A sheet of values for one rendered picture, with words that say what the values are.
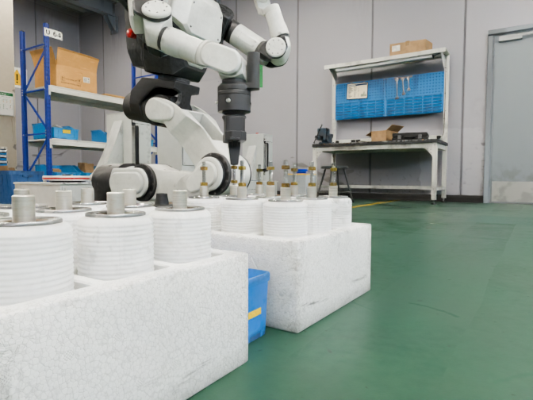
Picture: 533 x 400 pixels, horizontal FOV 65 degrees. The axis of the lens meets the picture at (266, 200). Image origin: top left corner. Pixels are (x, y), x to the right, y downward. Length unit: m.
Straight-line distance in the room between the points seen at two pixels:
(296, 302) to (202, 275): 0.28
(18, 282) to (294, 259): 0.49
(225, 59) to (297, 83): 5.79
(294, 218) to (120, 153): 2.66
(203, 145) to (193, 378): 0.96
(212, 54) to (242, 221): 0.45
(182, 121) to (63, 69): 4.85
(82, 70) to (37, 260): 6.01
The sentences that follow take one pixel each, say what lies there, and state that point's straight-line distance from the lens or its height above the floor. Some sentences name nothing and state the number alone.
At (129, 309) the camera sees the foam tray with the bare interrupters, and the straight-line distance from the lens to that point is 0.52.
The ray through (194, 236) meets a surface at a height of 0.21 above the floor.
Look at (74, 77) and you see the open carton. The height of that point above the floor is 1.63.
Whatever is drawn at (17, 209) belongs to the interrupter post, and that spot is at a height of 0.27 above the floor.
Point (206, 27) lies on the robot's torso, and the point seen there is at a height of 0.83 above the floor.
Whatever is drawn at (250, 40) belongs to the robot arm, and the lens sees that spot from 1.77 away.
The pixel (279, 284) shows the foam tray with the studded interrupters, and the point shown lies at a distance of 0.85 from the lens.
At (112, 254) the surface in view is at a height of 0.21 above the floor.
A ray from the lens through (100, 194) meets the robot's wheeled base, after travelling 1.83.
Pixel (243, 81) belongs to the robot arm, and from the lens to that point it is 1.14.
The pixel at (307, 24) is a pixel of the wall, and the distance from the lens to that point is 7.07.
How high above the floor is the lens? 0.30
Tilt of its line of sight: 3 degrees down
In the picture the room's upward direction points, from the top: straight up
